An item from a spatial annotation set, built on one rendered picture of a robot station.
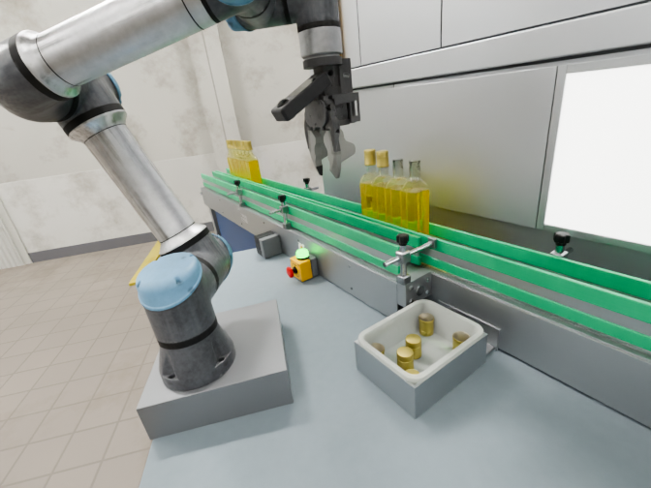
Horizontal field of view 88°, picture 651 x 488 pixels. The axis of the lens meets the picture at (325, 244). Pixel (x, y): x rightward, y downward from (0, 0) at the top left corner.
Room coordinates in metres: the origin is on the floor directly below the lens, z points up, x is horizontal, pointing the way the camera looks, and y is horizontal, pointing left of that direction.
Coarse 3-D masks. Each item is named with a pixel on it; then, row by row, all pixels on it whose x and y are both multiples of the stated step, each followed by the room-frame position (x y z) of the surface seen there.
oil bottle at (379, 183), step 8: (376, 176) 0.97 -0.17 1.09; (384, 176) 0.95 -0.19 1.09; (376, 184) 0.95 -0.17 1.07; (384, 184) 0.93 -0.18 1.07; (376, 192) 0.96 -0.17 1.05; (384, 192) 0.93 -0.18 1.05; (376, 200) 0.96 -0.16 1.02; (384, 200) 0.93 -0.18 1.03; (376, 208) 0.96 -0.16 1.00; (384, 208) 0.93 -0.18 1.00; (376, 216) 0.96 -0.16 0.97; (384, 216) 0.93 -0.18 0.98
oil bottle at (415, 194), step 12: (408, 180) 0.88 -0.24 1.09; (420, 180) 0.86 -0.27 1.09; (408, 192) 0.85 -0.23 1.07; (420, 192) 0.84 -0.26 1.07; (408, 204) 0.86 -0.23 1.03; (420, 204) 0.84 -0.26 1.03; (408, 216) 0.86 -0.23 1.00; (420, 216) 0.84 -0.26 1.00; (408, 228) 0.86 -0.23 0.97; (420, 228) 0.84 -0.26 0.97
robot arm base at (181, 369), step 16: (208, 336) 0.55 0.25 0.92; (224, 336) 0.58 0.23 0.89; (160, 352) 0.54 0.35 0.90; (176, 352) 0.52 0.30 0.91; (192, 352) 0.52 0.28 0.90; (208, 352) 0.53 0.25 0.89; (224, 352) 0.56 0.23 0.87; (160, 368) 0.53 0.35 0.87; (176, 368) 0.51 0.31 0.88; (192, 368) 0.51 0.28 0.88; (208, 368) 0.52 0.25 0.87; (224, 368) 0.53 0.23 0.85; (176, 384) 0.50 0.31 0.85; (192, 384) 0.50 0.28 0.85
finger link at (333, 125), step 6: (330, 114) 0.64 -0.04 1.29; (330, 120) 0.64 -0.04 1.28; (336, 120) 0.65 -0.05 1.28; (330, 126) 0.64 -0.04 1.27; (336, 126) 0.64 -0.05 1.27; (330, 132) 0.65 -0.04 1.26; (336, 132) 0.65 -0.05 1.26; (336, 138) 0.64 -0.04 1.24; (336, 144) 0.64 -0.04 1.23; (336, 150) 0.64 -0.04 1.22
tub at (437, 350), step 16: (416, 304) 0.68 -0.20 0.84; (432, 304) 0.67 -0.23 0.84; (384, 320) 0.63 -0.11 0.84; (400, 320) 0.65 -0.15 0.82; (416, 320) 0.67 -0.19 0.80; (448, 320) 0.63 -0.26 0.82; (464, 320) 0.60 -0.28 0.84; (368, 336) 0.60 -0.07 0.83; (384, 336) 0.62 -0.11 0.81; (400, 336) 0.64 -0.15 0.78; (432, 336) 0.64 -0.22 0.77; (448, 336) 0.62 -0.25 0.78; (480, 336) 0.54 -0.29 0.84; (432, 352) 0.59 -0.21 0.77; (448, 352) 0.58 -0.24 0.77; (400, 368) 0.48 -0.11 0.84; (416, 368) 0.55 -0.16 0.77; (432, 368) 0.47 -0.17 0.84
